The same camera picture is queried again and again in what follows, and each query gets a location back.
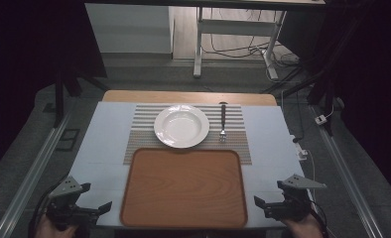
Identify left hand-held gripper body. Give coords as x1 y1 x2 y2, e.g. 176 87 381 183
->
45 176 101 230

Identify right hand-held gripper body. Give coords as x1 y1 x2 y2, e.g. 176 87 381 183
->
263 174 327 222

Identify person's right hand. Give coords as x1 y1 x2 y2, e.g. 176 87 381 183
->
280 213 325 238

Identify person's left hand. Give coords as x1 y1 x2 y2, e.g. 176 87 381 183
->
34 213 79 238

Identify white power strip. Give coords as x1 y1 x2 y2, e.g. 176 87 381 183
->
289 133 309 162

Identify white table cover sheet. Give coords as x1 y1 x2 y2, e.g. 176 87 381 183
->
65 100 317 230

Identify brown wooden tray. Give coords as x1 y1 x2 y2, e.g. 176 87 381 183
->
119 147 249 230

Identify striped woven placemat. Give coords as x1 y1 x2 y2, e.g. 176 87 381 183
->
122 103 253 167

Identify black stand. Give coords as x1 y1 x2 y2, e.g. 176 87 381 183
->
261 49 341 137
53 59 110 128

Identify white deep plate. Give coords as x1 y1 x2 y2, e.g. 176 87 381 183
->
153 104 210 150

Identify white cabinet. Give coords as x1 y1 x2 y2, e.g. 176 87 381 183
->
84 3 175 55

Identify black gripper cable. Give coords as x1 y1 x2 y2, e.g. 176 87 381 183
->
311 196 330 238
27 173 70 238

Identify thin white cable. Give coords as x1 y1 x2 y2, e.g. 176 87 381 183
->
305 149 318 202

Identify aluminium rail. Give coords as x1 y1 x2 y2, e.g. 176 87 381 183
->
0 110 72 238
309 103 385 238

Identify metal fork with dark handle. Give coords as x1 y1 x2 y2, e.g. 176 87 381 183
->
218 103 228 143

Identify black floor cables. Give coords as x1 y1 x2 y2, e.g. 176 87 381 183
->
201 8 304 87

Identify white metal desk frame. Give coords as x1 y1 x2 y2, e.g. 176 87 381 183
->
193 6 288 81

